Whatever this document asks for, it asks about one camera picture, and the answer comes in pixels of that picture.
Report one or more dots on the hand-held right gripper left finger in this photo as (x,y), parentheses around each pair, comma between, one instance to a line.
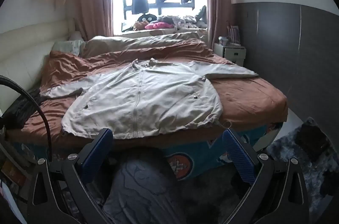
(98,152)

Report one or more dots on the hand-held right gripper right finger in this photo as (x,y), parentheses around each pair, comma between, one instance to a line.
(238,157)

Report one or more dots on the beige zip jacket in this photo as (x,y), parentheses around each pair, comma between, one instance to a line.
(148,99)

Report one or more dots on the pile of mixed clothes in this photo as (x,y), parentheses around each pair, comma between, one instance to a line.
(182,21)

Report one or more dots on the blue patterned bed base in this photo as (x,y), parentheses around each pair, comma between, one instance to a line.
(206,155)

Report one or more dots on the grey shaggy rug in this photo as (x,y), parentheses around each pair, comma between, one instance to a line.
(291,155)

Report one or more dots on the person's leg in grey pants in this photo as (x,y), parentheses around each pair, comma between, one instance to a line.
(143,187)

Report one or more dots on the brown bed sheet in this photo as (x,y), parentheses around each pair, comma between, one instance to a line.
(251,97)

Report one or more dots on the white nightstand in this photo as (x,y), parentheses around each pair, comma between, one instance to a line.
(233,54)

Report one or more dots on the light patterned pillow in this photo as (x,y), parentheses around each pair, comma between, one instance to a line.
(66,46)

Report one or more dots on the beige duvet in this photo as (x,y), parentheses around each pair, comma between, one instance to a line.
(137,44)

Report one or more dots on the cream padded headboard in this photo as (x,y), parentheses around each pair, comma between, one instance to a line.
(26,49)

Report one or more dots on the brown plush toy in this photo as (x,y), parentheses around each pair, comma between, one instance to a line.
(138,25)

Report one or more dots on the pink plush toy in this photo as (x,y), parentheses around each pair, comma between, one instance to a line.
(159,25)

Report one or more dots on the black round-eyed plush toy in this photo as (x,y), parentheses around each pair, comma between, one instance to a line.
(147,18)

